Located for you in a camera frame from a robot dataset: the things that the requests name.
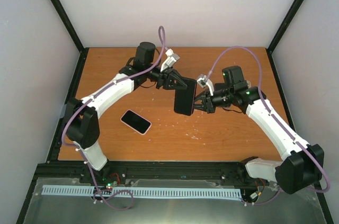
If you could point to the black frame post left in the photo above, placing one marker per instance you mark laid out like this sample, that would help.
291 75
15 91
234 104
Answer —
67 24

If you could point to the pink cased smartphone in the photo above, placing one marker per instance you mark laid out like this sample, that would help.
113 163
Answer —
136 122

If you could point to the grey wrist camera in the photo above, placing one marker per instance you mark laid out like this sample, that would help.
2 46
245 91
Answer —
171 59
203 82

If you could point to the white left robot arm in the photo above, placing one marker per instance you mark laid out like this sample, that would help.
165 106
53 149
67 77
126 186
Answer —
81 118

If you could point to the black smartphone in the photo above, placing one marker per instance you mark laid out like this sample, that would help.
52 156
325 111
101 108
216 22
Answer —
184 98

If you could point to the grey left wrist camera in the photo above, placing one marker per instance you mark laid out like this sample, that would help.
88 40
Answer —
171 59

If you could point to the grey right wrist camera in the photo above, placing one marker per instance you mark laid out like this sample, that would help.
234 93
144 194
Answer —
203 82

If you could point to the light blue cable duct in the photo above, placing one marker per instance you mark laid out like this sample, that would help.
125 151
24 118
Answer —
145 192

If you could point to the black frame post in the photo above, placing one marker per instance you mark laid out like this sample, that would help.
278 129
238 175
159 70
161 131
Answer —
67 24
292 11

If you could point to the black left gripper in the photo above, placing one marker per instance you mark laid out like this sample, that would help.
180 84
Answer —
165 78

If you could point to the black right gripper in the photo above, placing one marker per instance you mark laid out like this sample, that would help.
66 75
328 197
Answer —
208 104

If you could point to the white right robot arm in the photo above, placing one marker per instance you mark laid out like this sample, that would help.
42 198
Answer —
300 163

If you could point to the black frame post right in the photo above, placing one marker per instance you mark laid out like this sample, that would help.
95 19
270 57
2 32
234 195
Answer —
292 11

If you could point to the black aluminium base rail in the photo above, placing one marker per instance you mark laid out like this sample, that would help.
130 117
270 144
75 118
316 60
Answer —
223 173

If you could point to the black phone case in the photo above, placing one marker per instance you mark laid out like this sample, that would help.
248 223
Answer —
219 86

